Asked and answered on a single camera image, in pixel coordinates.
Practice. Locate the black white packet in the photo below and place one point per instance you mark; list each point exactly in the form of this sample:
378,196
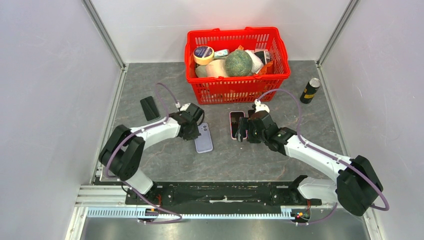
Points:
263,55

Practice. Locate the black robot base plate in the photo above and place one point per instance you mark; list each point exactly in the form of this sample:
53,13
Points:
228,197

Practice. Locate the dark green smartphone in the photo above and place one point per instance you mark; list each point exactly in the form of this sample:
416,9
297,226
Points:
234,118

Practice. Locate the beige paper bag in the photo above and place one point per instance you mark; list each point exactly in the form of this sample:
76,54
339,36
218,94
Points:
214,69

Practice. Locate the lilac phone case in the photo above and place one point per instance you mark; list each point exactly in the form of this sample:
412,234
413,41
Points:
203,143

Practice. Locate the masking tape roll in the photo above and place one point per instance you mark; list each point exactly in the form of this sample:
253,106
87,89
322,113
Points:
203,55

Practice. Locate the orange snack packet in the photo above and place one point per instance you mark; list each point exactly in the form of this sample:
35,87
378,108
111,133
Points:
267,69

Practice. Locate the black yellow drink can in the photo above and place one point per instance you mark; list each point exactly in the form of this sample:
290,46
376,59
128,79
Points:
310,90

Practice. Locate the red plastic shopping basket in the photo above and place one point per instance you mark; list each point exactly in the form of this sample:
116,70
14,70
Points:
224,90

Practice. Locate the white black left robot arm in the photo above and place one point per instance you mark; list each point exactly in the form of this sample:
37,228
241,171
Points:
122,153

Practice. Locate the small teal box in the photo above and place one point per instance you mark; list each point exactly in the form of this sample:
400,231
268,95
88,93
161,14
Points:
221,53

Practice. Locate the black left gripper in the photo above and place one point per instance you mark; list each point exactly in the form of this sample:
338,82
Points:
192,136

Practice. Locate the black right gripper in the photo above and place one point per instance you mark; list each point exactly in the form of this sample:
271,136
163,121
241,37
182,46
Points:
246,123

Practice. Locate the white plastic bag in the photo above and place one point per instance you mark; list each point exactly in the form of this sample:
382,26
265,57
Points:
257,63

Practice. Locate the black smartphone silver edge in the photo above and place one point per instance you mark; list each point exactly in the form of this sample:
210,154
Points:
250,112

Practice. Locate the pink phone case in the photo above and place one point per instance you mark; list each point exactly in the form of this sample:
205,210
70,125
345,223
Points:
242,131

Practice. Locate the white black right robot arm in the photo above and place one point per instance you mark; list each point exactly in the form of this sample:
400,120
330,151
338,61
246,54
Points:
354,183

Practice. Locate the green patterned ball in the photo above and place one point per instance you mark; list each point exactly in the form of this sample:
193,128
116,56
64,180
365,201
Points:
238,64

